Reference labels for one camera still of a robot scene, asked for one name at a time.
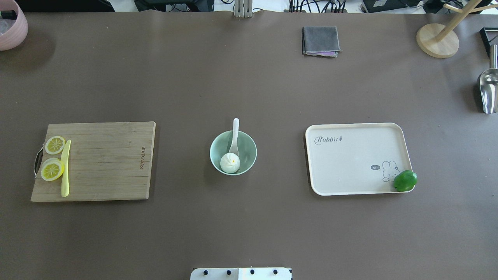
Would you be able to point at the white ceramic spoon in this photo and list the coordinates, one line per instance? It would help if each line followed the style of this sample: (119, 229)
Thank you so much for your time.
(234, 141)

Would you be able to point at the white steamed bun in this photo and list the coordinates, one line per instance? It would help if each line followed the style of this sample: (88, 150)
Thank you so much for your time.
(230, 163)

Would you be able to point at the light green bowl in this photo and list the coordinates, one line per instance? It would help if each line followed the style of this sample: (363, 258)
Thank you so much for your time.
(246, 147)

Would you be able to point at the pink bowl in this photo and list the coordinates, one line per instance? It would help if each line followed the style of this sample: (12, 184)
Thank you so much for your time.
(17, 32)

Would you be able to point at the cream rabbit tray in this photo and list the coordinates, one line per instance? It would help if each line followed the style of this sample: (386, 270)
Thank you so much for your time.
(360, 158)

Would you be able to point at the grey folded cloth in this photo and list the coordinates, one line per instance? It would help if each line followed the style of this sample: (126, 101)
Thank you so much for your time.
(320, 41)

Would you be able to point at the wooden cutting board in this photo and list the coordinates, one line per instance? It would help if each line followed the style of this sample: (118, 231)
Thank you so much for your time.
(107, 161)

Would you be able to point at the green lime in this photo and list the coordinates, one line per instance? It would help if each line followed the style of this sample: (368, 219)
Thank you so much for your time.
(405, 181)

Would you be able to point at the yellow plastic knife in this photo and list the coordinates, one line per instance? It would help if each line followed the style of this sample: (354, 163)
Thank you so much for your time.
(65, 186)

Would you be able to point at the stacked lemon slices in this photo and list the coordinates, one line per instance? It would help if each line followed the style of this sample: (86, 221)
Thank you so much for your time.
(52, 169)

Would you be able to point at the wooden mug tree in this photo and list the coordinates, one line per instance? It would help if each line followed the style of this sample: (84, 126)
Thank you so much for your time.
(440, 41)

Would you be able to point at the metal scoop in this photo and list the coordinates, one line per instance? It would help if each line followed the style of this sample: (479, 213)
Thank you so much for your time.
(488, 83)

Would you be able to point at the aluminium frame post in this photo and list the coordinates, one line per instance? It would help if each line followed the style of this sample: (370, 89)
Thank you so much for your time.
(243, 8)

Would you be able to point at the lemon slice near handle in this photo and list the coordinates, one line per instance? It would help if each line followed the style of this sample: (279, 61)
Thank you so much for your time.
(54, 145)

